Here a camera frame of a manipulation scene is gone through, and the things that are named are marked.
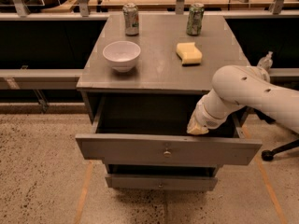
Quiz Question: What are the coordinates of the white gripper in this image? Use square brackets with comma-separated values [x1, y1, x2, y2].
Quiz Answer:
[187, 99, 227, 135]

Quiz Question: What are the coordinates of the grey metal rail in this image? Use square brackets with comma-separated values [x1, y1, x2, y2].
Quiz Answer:
[0, 69, 83, 90]

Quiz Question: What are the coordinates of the white bowl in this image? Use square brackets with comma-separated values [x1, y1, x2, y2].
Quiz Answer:
[103, 41, 141, 73]

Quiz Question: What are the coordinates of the silver soda can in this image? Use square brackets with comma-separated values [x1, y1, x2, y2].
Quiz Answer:
[122, 3, 139, 35]

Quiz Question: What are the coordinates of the grey bottom drawer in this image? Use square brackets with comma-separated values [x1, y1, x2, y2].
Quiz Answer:
[106, 175, 218, 191]

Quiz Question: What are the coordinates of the clear sanitizer bottle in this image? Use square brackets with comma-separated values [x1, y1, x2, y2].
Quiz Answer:
[257, 51, 273, 72]

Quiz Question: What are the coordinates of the grey drawer cabinet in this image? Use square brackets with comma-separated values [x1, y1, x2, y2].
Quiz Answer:
[77, 14, 249, 177]

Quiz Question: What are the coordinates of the grey top drawer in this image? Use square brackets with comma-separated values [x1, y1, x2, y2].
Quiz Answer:
[76, 94, 262, 167]

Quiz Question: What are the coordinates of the black chair base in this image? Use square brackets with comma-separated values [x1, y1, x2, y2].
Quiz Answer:
[261, 140, 299, 161]

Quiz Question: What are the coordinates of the green soda can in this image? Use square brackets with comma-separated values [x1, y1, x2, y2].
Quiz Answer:
[186, 3, 205, 35]

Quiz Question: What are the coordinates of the grey drawer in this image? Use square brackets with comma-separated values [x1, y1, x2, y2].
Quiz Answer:
[106, 175, 218, 191]
[76, 94, 262, 167]

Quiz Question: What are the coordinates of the yellow sponge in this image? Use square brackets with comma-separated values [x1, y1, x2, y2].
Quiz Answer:
[176, 42, 203, 65]

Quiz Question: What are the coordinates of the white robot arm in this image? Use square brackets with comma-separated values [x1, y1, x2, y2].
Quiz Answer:
[187, 65, 299, 135]

